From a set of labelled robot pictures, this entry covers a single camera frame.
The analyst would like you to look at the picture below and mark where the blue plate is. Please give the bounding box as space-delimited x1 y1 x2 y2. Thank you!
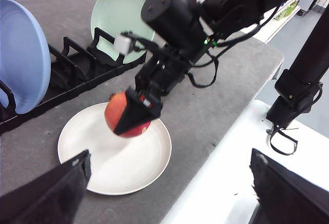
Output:
0 0 51 115

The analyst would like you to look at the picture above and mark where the black plate rack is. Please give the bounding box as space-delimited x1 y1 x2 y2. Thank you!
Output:
0 28 147 134

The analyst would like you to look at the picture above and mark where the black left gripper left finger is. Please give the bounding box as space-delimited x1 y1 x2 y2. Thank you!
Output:
0 150 92 224

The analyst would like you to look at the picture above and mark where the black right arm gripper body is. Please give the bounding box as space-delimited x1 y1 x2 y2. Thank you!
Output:
135 45 191 96

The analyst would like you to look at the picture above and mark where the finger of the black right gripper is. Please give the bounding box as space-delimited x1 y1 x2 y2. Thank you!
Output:
114 86 163 135

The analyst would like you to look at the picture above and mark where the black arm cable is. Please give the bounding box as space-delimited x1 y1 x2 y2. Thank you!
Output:
188 4 279 88

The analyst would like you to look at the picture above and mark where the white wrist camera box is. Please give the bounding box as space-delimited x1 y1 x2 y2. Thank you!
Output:
114 34 132 55

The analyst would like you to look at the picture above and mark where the green plate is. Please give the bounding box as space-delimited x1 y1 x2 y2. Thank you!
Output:
90 0 155 64

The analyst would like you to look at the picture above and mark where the white side table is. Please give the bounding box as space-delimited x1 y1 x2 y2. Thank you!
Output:
161 100 329 224

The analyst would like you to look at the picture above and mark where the red pomegranate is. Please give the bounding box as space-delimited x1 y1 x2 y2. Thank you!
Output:
105 91 152 138

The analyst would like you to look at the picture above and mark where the white plate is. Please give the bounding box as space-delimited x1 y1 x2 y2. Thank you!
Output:
58 103 171 195

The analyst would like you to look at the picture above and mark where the black robot arm base link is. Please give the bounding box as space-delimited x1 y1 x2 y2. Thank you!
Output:
266 1 329 156

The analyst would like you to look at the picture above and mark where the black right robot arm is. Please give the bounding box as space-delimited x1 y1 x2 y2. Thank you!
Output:
114 0 285 136

